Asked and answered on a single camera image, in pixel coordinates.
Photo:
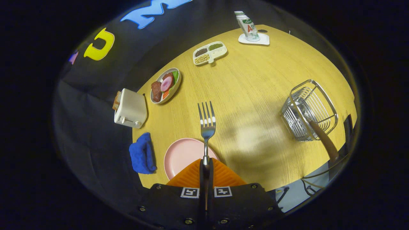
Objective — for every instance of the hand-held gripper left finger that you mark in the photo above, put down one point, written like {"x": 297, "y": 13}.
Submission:
{"x": 172, "y": 207}

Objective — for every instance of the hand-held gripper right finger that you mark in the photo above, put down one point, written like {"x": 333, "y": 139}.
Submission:
{"x": 243, "y": 206}

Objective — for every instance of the pink plate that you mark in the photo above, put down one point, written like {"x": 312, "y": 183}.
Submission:
{"x": 182, "y": 155}

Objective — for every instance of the blue cloth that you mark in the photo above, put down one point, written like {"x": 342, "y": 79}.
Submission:
{"x": 142, "y": 155}

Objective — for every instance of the white toaster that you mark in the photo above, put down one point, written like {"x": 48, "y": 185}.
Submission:
{"x": 132, "y": 110}

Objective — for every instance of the toast slice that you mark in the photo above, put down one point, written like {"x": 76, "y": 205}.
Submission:
{"x": 117, "y": 100}

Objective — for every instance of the bowl of meat and vegetables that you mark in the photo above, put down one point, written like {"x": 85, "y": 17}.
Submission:
{"x": 164, "y": 86}

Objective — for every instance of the black table clamp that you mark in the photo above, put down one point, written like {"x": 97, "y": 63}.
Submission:
{"x": 348, "y": 127}

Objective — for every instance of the white divided bean tray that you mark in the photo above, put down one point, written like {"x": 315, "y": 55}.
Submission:
{"x": 209, "y": 52}

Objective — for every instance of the white square coaster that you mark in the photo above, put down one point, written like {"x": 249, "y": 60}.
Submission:
{"x": 263, "y": 40}

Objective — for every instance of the white bottle with green label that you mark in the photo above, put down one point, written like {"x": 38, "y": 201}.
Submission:
{"x": 249, "y": 27}

